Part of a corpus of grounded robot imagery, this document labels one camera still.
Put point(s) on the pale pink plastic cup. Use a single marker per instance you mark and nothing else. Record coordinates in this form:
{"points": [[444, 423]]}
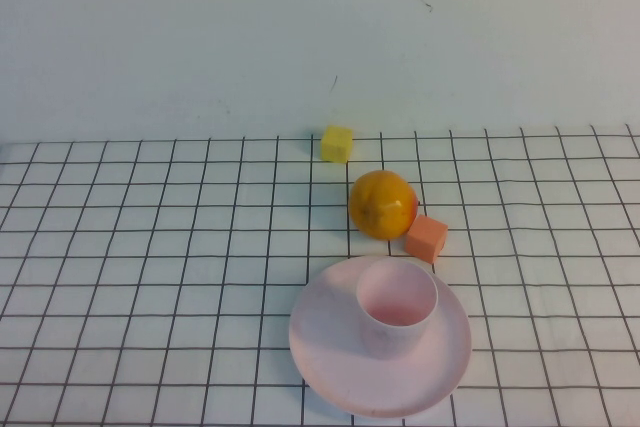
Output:
{"points": [[395, 297]]}

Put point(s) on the pale pink round plate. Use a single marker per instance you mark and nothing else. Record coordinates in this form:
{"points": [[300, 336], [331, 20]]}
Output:
{"points": [[330, 347]]}

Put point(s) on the yellow foam cube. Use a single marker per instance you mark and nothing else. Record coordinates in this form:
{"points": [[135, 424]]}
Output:
{"points": [[336, 144]]}

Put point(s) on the orange yellow round fruit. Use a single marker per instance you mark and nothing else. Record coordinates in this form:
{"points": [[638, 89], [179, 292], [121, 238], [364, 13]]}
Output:
{"points": [[380, 207]]}

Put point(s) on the orange foam cube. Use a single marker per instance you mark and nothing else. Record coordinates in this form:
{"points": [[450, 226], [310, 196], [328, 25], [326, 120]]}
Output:
{"points": [[425, 239]]}

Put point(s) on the white black-grid tablecloth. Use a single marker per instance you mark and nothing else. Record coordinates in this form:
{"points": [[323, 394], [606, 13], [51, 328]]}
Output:
{"points": [[125, 272]]}

